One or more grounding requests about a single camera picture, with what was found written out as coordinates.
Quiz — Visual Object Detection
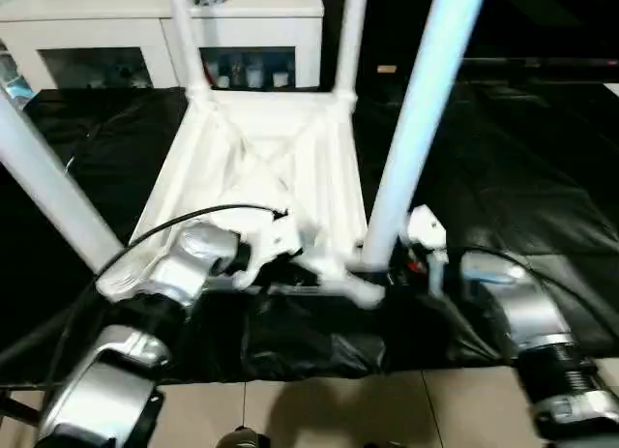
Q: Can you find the light blue plastic wrap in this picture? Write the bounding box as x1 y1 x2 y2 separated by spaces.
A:
0 55 34 102

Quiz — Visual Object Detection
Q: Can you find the long black bar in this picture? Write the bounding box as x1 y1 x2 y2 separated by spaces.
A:
458 56 619 71

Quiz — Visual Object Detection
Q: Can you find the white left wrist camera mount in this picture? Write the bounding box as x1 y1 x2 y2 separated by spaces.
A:
234 214 306 290

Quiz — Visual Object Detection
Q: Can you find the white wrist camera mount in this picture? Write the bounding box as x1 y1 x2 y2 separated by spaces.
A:
405 204 449 294
234 214 306 290

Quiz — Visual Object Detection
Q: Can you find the dark robot torso part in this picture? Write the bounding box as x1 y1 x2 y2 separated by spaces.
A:
220 428 272 448

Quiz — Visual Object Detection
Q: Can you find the black folding table frame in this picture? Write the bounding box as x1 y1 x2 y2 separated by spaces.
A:
0 384 44 448

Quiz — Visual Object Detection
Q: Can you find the white cabinet with glass doors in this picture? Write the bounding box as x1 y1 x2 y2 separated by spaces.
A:
0 0 324 90

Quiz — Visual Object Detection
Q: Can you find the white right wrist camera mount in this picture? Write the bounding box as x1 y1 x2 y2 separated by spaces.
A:
405 204 449 294

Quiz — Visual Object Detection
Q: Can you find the white plastic table top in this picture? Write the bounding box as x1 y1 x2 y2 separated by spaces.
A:
95 88 388 310

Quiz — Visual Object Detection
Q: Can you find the black glossy mat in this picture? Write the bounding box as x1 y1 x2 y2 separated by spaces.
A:
0 79 619 386

